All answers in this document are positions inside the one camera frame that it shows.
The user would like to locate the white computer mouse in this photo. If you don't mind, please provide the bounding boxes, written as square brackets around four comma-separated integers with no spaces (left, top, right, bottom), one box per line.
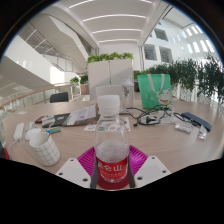
[24,128,42,141]

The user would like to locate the white power strip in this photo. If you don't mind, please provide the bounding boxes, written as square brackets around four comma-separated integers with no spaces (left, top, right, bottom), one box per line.
[13,122,26,141]

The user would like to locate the white power cable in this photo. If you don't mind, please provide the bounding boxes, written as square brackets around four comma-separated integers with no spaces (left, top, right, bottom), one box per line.
[8,138,21,158]

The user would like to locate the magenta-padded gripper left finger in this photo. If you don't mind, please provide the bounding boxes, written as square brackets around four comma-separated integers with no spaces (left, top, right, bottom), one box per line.
[55,145,100,190]

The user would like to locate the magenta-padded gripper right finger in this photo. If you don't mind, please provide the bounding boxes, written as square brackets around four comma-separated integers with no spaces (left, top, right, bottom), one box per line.
[127,144,172,189]

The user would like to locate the white chair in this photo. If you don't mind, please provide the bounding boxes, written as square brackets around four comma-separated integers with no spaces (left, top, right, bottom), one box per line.
[95,84,123,101]

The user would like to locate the open printed booklet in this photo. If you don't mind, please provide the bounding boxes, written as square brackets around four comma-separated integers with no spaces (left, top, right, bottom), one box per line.
[62,103,100,127]

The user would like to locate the green plants atop cabinet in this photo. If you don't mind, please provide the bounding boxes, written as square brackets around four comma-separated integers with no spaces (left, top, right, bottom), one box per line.
[86,51,134,64]

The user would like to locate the red black chair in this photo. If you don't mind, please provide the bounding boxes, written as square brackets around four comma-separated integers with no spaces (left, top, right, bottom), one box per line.
[0,141,9,159]

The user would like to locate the small white oval device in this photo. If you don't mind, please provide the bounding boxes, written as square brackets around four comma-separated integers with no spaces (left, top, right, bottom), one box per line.
[25,121,36,132]

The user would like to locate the small red black box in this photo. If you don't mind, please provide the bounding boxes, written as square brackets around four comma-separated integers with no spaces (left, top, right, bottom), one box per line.
[34,115,48,124]

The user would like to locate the green tote bag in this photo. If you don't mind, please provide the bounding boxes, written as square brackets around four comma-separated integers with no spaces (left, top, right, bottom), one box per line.
[137,73,174,110]

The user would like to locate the colourful sticker sheet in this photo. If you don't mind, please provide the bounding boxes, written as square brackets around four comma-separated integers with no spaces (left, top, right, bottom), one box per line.
[83,116,132,132]

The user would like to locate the clear plastic jug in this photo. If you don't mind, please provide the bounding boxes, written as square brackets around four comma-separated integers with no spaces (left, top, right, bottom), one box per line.
[121,77,135,110]

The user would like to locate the clear red-label water bottle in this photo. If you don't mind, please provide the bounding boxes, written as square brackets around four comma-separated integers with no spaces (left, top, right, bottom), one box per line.
[94,94,131,184]

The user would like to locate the white grid-pattern cup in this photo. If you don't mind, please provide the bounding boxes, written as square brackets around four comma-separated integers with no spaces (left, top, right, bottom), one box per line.
[29,131,61,167]

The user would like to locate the ceiling light strips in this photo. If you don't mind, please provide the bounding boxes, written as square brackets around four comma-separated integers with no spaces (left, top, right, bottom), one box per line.
[68,0,154,44]

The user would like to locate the black cables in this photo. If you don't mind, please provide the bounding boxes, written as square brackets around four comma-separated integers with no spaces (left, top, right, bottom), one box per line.
[126,105,188,128]

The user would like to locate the green plant hedge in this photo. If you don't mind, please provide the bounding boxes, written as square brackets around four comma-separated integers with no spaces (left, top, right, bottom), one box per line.
[133,54,224,106]

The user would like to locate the black notebook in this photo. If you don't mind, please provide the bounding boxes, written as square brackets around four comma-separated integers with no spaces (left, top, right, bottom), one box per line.
[41,112,72,129]

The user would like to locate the wooden planter with plants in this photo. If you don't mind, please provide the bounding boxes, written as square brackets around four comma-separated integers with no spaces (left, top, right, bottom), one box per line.
[69,74,90,96]

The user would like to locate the white cabinet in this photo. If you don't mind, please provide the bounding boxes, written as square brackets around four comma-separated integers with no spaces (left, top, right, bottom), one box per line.
[87,59,135,101]

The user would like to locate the clear plastic packet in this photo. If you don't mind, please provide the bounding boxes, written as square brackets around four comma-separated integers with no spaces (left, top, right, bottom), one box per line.
[198,124,209,140]

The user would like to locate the teal tube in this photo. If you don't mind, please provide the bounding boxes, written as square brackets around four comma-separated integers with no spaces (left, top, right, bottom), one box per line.
[45,125,62,135]

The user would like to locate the white paper slip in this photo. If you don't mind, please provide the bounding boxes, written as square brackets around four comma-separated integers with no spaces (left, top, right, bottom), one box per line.
[41,115,56,126]

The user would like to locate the white flat plastic packet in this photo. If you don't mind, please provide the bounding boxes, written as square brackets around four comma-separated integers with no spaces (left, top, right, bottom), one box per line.
[174,120,194,134]

